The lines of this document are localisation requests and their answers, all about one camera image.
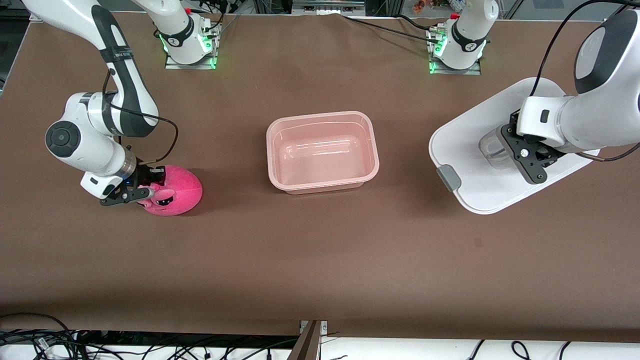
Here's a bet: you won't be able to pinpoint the pink plush toy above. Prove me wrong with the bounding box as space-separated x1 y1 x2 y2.
135 165 204 217

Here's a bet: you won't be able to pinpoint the white box lid grey latches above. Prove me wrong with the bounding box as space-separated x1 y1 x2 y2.
429 77 601 215

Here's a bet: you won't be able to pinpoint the pink plastic storage box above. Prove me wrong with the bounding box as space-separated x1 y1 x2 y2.
266 111 380 196

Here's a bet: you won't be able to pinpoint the brown table cover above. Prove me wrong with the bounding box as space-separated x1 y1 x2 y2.
0 10 640 344

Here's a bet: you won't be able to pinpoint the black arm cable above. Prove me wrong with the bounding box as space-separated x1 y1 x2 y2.
575 142 640 163
117 105 180 167
530 0 619 98

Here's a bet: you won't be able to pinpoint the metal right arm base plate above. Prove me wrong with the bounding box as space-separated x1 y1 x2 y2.
165 22 218 70

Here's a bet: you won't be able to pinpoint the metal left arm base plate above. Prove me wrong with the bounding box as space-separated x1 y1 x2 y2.
427 27 482 76

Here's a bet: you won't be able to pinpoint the black cable on table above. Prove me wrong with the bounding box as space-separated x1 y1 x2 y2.
342 14 437 44

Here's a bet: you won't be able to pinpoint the brown support post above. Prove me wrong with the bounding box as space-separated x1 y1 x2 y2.
287 320 323 360

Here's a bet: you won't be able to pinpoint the metal frame bar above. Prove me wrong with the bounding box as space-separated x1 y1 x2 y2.
291 0 367 14

